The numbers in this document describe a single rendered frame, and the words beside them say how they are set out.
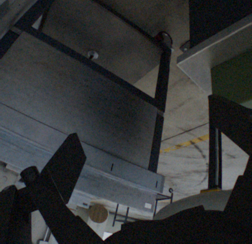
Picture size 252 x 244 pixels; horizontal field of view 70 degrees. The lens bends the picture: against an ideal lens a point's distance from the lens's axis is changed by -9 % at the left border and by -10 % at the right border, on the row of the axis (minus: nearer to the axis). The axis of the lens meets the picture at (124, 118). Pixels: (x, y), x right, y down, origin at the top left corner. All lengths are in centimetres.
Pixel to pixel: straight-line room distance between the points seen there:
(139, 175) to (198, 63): 41
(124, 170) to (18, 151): 30
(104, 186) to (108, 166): 6
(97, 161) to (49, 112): 19
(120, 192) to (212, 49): 47
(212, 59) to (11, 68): 51
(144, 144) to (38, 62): 43
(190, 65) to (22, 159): 44
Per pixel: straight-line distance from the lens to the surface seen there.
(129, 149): 65
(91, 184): 58
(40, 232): 136
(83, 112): 61
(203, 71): 33
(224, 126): 17
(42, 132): 53
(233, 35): 29
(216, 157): 81
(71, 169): 17
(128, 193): 64
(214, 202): 31
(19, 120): 53
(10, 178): 57
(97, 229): 1223
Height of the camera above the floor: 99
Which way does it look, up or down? 31 degrees down
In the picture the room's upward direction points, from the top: 166 degrees counter-clockwise
